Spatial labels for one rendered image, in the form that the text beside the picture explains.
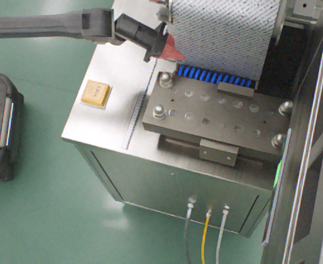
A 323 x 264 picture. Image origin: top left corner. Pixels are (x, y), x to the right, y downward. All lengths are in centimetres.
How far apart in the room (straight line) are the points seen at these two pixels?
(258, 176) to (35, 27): 71
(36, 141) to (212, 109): 138
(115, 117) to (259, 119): 44
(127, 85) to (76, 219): 100
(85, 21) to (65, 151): 123
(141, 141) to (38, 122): 121
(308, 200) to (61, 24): 75
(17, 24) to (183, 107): 47
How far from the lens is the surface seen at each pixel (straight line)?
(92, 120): 138
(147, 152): 132
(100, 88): 140
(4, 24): 124
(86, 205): 225
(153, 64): 144
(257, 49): 114
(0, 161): 219
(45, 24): 120
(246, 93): 122
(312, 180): 73
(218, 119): 121
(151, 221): 218
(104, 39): 117
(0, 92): 233
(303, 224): 71
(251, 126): 121
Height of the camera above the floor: 214
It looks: 68 degrees down
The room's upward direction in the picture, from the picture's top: 10 degrees counter-clockwise
